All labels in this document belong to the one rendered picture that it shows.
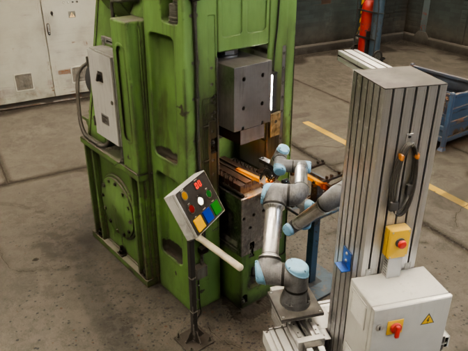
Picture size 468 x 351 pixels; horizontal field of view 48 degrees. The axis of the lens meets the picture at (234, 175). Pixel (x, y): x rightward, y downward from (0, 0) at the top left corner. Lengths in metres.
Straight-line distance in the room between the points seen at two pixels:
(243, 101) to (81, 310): 1.94
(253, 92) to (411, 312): 1.66
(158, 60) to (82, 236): 2.06
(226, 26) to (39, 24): 5.20
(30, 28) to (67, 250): 4.15
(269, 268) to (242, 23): 1.49
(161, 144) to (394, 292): 1.96
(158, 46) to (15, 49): 4.92
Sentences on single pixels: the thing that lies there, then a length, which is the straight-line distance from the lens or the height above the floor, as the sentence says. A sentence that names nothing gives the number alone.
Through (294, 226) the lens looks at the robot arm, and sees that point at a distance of 3.10.
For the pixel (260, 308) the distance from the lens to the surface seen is 3.97.
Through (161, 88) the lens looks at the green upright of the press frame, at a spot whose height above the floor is 1.57.
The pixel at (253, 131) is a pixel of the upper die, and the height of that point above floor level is 1.33.
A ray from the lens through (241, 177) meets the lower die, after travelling 3.53.
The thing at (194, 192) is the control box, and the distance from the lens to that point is 3.03.
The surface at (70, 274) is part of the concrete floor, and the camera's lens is 4.46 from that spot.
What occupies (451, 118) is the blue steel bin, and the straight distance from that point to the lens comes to 6.76.
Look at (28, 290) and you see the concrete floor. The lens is 4.41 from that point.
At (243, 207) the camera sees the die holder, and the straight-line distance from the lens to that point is 3.45.
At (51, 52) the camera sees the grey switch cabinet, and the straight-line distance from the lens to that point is 8.25.
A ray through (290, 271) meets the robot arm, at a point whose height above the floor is 1.03.
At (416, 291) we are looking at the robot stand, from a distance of 2.27.
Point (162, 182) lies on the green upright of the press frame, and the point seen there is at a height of 0.89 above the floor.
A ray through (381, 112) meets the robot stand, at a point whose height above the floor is 1.94.
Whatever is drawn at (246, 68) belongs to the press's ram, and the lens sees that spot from 3.18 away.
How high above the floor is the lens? 2.58
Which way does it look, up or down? 27 degrees down
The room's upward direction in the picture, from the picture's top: straight up
